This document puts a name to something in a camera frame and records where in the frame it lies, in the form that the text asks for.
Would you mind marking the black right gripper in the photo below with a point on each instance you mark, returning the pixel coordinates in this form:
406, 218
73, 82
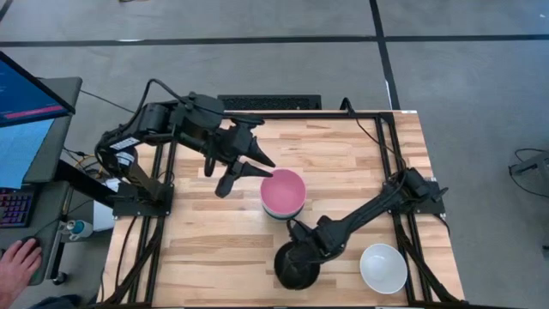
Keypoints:
317, 238

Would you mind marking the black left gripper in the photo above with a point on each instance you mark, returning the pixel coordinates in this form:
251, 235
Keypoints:
229, 143

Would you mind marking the black plastic bowl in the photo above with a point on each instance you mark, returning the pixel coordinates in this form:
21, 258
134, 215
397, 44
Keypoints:
296, 279

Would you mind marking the pink plastic bowl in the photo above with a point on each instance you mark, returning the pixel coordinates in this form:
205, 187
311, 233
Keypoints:
283, 191

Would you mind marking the light blue plastic bowl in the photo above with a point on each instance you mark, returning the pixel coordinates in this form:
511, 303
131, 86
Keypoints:
281, 214

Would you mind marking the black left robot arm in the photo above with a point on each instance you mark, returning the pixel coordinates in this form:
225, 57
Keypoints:
150, 120

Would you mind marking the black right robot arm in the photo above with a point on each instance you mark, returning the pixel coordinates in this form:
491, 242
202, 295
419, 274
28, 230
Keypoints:
369, 206

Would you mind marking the teal green plastic bowl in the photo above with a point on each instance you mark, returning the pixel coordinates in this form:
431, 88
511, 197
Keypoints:
283, 219

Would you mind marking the white plastic bowl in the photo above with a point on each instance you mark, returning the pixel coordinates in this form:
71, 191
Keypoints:
383, 268

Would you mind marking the white blue bottle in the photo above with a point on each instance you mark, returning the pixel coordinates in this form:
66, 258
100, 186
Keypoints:
79, 228

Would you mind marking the light blue computer screen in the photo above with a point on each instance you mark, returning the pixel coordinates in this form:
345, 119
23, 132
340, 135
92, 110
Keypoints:
19, 150

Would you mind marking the dark blue computer monitor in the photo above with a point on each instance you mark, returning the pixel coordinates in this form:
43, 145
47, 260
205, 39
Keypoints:
25, 92

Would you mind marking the person's leg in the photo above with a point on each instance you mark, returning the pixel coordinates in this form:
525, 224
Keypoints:
56, 301

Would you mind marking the backlit black keyboard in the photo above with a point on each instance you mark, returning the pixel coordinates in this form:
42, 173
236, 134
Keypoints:
15, 208

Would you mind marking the black computer mouse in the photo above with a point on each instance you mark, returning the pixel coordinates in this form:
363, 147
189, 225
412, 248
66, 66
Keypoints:
38, 274

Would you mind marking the person's hand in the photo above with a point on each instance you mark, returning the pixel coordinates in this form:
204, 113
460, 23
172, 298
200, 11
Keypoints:
17, 266

